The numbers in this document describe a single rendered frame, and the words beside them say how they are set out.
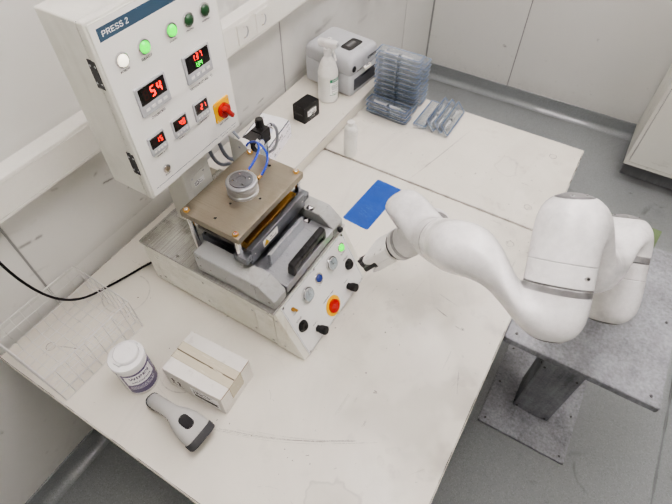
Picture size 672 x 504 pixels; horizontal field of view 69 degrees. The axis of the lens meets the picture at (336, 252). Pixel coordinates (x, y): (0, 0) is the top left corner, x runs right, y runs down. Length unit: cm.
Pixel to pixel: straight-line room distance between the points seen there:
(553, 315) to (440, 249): 19
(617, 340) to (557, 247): 85
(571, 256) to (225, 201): 80
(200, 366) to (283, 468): 32
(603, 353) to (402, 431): 61
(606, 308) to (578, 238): 40
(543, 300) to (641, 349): 86
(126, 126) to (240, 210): 31
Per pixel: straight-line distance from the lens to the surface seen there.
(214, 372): 129
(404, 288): 150
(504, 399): 223
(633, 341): 162
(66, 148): 143
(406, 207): 107
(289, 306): 127
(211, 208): 124
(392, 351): 139
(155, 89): 113
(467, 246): 78
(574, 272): 78
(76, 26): 103
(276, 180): 128
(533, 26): 347
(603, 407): 239
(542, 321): 78
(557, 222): 78
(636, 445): 238
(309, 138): 191
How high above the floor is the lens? 198
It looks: 51 degrees down
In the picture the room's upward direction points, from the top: straight up
